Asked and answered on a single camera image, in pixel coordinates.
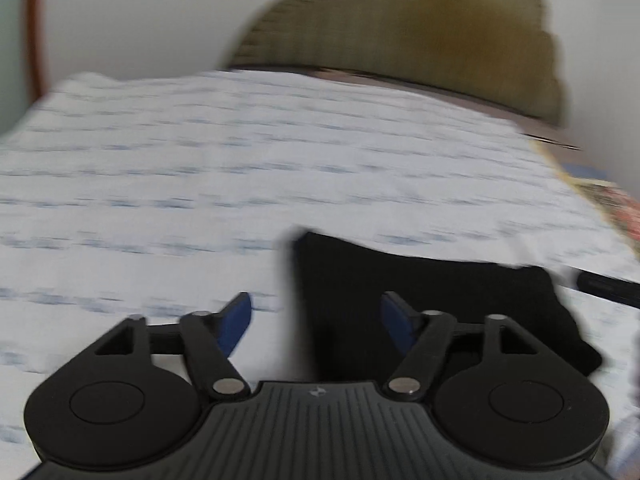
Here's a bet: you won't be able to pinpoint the floral patterned cloth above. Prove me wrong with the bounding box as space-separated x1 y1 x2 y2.
575 180 640 253

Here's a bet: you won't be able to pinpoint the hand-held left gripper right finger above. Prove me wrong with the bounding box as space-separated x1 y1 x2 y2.
380 291 540 402

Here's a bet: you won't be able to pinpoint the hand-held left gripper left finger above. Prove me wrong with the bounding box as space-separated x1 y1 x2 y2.
94 291 252 402

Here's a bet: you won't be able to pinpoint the white patterned bedsheet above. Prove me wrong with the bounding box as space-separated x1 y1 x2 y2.
0 70 640 480

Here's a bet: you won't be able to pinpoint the black pants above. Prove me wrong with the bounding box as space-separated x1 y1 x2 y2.
292 230 603 381

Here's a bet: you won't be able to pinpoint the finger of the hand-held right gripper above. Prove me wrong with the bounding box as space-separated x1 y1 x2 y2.
571 268 640 308

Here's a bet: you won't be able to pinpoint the brown wooden door frame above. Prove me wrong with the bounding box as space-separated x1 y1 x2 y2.
26 0 51 103

